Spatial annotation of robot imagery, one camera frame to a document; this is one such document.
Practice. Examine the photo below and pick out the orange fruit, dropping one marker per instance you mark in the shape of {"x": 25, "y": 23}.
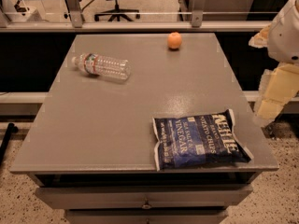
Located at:
{"x": 174, "y": 40}

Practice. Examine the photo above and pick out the blue potato chips bag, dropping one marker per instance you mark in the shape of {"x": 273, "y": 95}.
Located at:
{"x": 196, "y": 140}

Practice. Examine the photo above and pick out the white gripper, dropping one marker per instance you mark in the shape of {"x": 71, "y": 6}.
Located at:
{"x": 286, "y": 36}

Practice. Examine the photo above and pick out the grey drawer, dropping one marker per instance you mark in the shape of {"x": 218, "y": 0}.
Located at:
{"x": 143, "y": 197}
{"x": 146, "y": 217}

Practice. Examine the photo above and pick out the grey metal railing frame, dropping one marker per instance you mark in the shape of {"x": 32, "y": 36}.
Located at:
{"x": 77, "y": 16}

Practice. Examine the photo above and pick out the clear plastic water bottle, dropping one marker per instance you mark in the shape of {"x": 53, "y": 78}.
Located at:
{"x": 103, "y": 66}

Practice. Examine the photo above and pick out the upper grey drawer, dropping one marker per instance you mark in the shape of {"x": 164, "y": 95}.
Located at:
{"x": 143, "y": 197}

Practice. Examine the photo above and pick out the lower grey drawer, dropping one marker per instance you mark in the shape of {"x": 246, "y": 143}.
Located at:
{"x": 146, "y": 217}

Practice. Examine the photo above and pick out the black pole on floor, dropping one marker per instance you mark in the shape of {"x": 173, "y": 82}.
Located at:
{"x": 11, "y": 129}

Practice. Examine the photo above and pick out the grey cabinet with drawers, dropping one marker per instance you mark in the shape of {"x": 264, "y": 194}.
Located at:
{"x": 90, "y": 132}

